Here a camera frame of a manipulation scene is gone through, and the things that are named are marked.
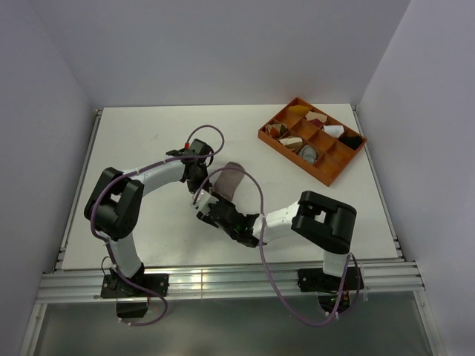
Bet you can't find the beige sock with red stripes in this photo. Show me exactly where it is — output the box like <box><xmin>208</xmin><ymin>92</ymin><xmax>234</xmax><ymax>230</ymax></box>
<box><xmin>209</xmin><ymin>162</ymin><xmax>244</xmax><ymax>202</ymax></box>

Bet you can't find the grey sock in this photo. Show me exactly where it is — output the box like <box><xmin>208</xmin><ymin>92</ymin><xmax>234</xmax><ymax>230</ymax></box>
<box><xmin>298</xmin><ymin>145</ymin><xmax>318</xmax><ymax>165</ymax></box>

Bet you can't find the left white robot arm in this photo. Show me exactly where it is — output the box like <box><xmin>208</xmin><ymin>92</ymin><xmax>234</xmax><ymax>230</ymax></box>
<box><xmin>84</xmin><ymin>139</ymin><xmax>214</xmax><ymax>296</ymax></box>

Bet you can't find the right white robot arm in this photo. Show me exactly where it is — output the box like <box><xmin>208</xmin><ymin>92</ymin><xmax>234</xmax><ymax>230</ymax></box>
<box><xmin>192</xmin><ymin>191</ymin><xmax>357</xmax><ymax>289</ymax></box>

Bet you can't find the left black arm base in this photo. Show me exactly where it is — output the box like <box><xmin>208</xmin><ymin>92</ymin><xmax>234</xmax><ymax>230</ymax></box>
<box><xmin>99</xmin><ymin>273</ymin><xmax>169</xmax><ymax>327</ymax></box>

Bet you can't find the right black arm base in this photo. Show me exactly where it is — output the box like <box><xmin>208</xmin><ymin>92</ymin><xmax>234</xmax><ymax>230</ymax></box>
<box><xmin>298</xmin><ymin>266</ymin><xmax>364</xmax><ymax>313</ymax></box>

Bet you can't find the brown patterned rolled sock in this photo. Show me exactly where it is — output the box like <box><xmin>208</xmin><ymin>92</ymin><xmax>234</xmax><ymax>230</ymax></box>
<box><xmin>264</xmin><ymin>123</ymin><xmax>288</xmax><ymax>139</ymax></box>

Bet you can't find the beige brown rolled sock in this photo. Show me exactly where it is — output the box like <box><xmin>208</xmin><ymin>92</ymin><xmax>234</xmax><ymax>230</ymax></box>
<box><xmin>278</xmin><ymin>136</ymin><xmax>304</xmax><ymax>151</ymax></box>

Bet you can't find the yellow rolled sock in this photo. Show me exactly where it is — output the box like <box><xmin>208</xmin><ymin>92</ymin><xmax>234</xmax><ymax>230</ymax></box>
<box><xmin>288</xmin><ymin>105</ymin><xmax>311</xmax><ymax>117</ymax></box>

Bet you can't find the orange compartment tray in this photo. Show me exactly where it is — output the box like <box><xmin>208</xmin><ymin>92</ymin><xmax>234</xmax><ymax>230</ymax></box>
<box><xmin>258</xmin><ymin>97</ymin><xmax>367</xmax><ymax>186</ymax></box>

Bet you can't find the red beige rolled sock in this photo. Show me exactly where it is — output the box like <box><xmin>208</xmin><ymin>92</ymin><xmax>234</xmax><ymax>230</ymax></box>
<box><xmin>305</xmin><ymin>111</ymin><xmax>328</xmax><ymax>127</ymax></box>

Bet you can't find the white rolled sock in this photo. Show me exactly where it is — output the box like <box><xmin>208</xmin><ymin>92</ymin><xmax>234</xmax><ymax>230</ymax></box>
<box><xmin>323</xmin><ymin>125</ymin><xmax>345</xmax><ymax>139</ymax></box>

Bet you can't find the black rolled sock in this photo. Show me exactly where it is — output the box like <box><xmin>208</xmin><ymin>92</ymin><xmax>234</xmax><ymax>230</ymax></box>
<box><xmin>338</xmin><ymin>136</ymin><xmax>364</xmax><ymax>151</ymax></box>

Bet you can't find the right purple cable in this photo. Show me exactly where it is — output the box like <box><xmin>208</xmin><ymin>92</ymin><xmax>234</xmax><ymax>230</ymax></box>
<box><xmin>192</xmin><ymin>165</ymin><xmax>363</xmax><ymax>327</ymax></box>

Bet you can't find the purple cable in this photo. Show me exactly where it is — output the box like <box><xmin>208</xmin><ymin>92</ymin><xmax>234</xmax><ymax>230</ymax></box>
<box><xmin>91</xmin><ymin>125</ymin><xmax>226</xmax><ymax>327</ymax></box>
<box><xmin>192</xmin><ymin>165</ymin><xmax>363</xmax><ymax>327</ymax></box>

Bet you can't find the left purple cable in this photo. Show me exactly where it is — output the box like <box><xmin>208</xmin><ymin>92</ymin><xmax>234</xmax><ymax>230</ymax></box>
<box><xmin>91</xmin><ymin>125</ymin><xmax>226</xmax><ymax>327</ymax></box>

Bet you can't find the aluminium frame rail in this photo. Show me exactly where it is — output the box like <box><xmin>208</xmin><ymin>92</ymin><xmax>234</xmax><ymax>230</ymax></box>
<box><xmin>35</xmin><ymin>260</ymin><xmax>425</xmax><ymax>304</ymax></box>

